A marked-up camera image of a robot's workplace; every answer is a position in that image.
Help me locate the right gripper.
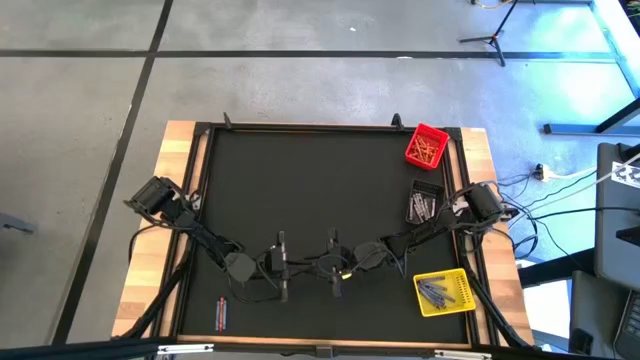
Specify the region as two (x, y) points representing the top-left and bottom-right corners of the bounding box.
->
(309, 228), (391, 299)

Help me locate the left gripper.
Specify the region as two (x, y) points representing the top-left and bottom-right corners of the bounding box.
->
(222, 230), (311, 304)

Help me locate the black plastic basket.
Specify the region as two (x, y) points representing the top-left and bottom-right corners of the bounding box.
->
(404, 179), (447, 226)

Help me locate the yellow plastic basket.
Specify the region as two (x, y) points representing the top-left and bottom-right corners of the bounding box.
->
(412, 267), (479, 319)

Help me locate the red plastic basket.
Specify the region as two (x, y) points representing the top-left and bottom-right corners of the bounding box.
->
(404, 122), (451, 171)

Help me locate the black tripod stand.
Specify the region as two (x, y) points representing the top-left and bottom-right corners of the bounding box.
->
(458, 0), (521, 68)

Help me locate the gray cabinet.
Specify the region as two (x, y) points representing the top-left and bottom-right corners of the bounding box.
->
(593, 141), (640, 292)

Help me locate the black desk leg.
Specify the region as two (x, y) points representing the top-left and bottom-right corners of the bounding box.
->
(542, 96), (640, 137)

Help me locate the dark laptop keyboard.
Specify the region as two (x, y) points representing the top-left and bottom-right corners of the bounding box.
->
(613, 289), (640, 360)

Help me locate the printed marker paper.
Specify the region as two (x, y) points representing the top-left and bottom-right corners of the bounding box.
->
(610, 160), (640, 191)

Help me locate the silver mount bracket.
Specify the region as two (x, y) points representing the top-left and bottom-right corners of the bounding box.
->
(432, 349), (494, 360)
(156, 343), (216, 356)

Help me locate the black cable sleeve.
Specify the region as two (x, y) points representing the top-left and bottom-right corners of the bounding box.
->
(455, 234), (534, 350)
(117, 219), (197, 342)

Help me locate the black mount bar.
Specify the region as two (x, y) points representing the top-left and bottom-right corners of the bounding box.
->
(0, 338), (176, 360)

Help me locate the black floor cable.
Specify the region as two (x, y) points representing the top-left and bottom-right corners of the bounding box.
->
(527, 205), (640, 222)

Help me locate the white cable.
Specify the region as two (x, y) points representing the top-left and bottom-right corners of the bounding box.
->
(567, 151), (640, 199)

